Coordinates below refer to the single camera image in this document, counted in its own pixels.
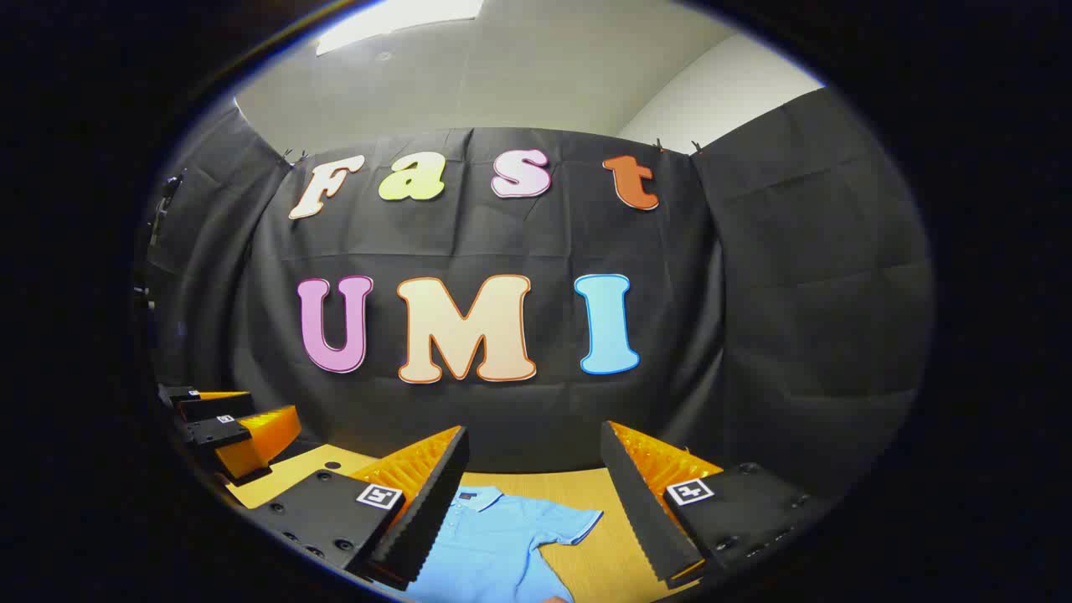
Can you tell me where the black backdrop cloth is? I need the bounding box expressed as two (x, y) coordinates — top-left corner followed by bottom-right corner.
(138, 84), (935, 495)

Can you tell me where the blue T-shirt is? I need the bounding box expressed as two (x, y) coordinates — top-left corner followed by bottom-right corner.
(406, 486), (604, 603)

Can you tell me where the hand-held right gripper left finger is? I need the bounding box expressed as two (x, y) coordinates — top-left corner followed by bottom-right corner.
(250, 425), (470, 592)

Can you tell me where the ceiling light panel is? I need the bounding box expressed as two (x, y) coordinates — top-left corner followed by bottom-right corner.
(316, 0), (486, 56)

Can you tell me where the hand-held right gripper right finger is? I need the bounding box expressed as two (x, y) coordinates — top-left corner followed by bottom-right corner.
(600, 420), (832, 585)

